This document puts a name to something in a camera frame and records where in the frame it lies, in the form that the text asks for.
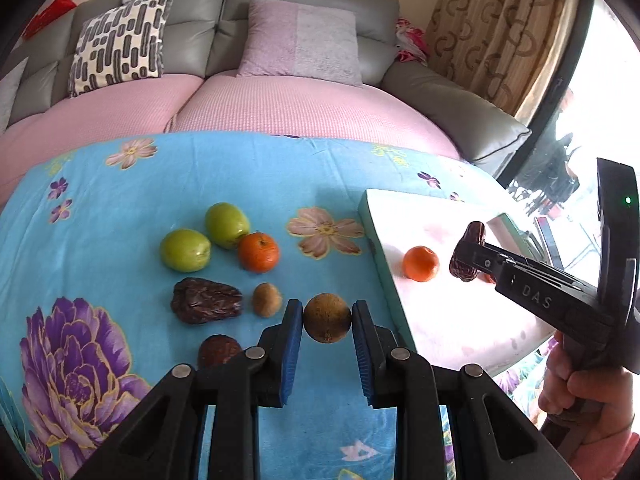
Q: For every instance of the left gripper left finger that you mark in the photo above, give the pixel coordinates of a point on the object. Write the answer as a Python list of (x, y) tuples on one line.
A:
[(162, 436)]

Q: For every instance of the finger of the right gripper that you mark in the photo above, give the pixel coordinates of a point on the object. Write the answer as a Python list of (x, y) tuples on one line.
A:
[(492, 260)]

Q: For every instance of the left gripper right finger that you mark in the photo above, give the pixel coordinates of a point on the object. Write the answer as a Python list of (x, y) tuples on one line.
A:
[(444, 415)]

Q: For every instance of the dark red date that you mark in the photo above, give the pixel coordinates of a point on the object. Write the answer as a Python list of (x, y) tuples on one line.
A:
[(200, 301), (217, 350), (460, 264)]

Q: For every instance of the mandarin with stem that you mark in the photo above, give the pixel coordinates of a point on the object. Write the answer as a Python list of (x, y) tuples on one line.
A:
[(420, 264)]

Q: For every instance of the brown longan round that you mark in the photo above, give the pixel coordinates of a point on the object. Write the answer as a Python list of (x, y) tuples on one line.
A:
[(327, 318)]

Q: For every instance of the right hand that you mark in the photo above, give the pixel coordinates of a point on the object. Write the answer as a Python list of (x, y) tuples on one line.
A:
[(612, 387)]

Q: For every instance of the teal white box tray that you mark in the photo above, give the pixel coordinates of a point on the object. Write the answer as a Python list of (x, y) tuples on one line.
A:
[(448, 322)]

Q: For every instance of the small brown longan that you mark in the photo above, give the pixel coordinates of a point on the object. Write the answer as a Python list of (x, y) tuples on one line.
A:
[(267, 300)]

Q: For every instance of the blue floral blanket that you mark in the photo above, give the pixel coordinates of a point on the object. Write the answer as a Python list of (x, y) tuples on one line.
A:
[(118, 260)]

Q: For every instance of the green jujube front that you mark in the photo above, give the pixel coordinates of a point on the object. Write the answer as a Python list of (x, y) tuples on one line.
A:
[(185, 250)]

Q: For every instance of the green jujube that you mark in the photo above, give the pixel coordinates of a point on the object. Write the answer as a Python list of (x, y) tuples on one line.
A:
[(226, 224), (185, 250)]

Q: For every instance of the small mandarin by jujubes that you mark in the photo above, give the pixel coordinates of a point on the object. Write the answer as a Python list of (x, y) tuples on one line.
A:
[(258, 253)]

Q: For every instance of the green jujube back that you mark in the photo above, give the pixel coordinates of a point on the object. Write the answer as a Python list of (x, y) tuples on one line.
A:
[(226, 224)]

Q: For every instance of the pink red cloth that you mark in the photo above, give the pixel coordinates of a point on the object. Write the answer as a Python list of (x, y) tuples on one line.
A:
[(411, 43)]

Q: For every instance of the patterned brown curtain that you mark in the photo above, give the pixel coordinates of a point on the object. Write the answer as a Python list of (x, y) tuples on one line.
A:
[(505, 51)]

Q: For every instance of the pink sofa cover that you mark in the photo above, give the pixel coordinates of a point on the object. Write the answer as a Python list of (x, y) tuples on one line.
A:
[(284, 106)]

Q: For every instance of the purple grey cushion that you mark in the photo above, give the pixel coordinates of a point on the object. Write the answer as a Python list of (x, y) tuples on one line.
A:
[(298, 40)]

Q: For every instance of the grey sofa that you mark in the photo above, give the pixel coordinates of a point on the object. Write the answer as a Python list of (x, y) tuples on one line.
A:
[(204, 38)]

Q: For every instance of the light grey cushion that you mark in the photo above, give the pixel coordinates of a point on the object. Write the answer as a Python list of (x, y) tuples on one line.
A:
[(9, 85)]

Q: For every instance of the black white patterned cushion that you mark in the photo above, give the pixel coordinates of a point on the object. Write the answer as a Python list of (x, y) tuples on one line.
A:
[(120, 45)]

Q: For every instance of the red bag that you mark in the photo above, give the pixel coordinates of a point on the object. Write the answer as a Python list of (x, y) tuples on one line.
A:
[(52, 12)]

